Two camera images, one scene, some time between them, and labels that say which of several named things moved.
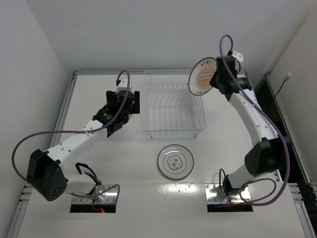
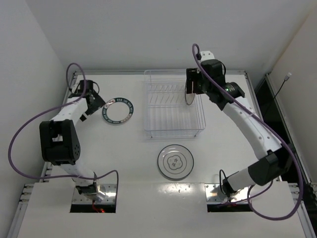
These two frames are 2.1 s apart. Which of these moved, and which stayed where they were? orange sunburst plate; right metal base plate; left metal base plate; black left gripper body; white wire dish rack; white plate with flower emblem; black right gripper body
Moved: orange sunburst plate; black right gripper body; black left gripper body
Stayed: white plate with flower emblem; white wire dish rack; right metal base plate; left metal base plate
